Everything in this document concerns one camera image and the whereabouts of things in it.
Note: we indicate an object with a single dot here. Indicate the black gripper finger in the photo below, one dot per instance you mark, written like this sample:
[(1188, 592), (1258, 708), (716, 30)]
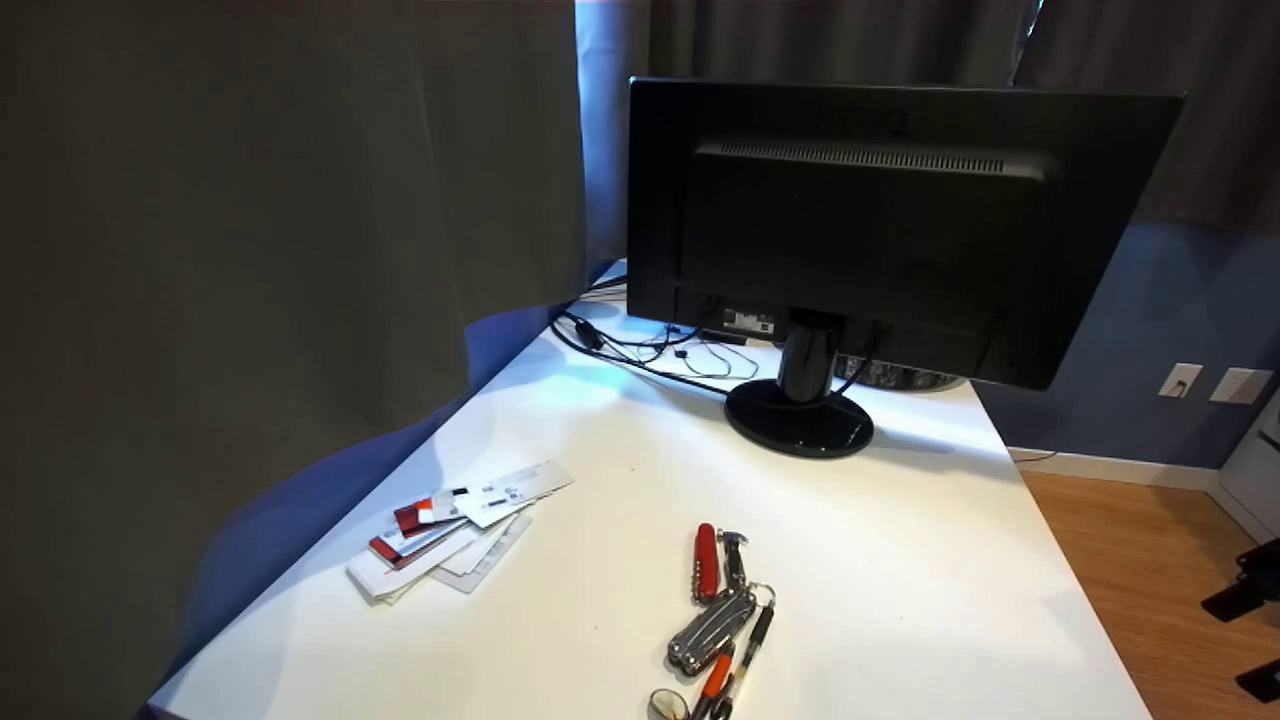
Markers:
[(1265, 682), (1255, 583)]

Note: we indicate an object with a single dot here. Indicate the orange black pen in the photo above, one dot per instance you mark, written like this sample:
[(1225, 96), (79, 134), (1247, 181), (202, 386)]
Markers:
[(712, 676)]

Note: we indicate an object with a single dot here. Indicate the grey cabinet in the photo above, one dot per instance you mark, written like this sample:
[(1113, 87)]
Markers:
[(1258, 474)]

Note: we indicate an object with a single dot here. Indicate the white baseboard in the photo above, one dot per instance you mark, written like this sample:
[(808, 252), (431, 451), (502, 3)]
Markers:
[(1122, 466)]

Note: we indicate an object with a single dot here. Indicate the grey metal tool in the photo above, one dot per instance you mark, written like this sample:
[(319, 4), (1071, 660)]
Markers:
[(735, 552)]

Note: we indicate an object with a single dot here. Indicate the black monitor with round stand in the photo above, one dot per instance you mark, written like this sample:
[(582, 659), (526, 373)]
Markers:
[(864, 226)]

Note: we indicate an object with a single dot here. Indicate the red pocket knife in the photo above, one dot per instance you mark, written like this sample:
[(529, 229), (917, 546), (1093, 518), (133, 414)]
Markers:
[(705, 563)]

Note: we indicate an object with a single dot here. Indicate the long white card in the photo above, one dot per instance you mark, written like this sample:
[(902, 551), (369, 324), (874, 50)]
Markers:
[(529, 482)]

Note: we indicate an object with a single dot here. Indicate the white paper card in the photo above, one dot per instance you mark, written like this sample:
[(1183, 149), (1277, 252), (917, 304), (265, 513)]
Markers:
[(484, 557)]

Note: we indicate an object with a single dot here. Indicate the white card black mark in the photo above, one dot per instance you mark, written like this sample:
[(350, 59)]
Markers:
[(483, 506)]

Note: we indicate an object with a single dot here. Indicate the red white card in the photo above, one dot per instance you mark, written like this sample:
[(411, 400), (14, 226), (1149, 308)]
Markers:
[(423, 518), (399, 551)]

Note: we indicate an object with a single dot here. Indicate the white wall switch plate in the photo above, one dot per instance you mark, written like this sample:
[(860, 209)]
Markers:
[(1240, 386)]

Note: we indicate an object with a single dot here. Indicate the white wall outlet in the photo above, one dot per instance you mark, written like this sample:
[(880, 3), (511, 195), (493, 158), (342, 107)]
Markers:
[(1177, 379)]

